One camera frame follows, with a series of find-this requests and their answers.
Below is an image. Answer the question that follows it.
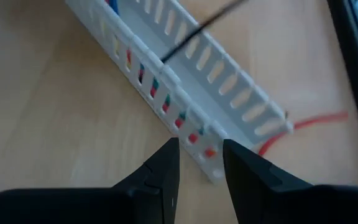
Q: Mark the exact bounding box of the multicolour wire harness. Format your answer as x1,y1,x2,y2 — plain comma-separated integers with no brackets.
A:
99,0,219,159

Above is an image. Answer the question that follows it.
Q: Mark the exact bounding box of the loose red wire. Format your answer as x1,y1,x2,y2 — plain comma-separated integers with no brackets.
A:
258,111,349,156

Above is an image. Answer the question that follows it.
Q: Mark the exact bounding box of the white slotted cable duct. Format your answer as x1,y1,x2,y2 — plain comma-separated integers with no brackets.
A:
63,0,295,184

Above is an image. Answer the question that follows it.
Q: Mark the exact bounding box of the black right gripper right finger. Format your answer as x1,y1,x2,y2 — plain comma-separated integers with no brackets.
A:
223,139,358,224

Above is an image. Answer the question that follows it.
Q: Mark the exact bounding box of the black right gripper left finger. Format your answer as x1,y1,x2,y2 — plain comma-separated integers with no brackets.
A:
0,137,180,224

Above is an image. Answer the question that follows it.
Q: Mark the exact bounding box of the black zip tie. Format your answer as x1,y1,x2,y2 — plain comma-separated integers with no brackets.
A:
160,0,250,63

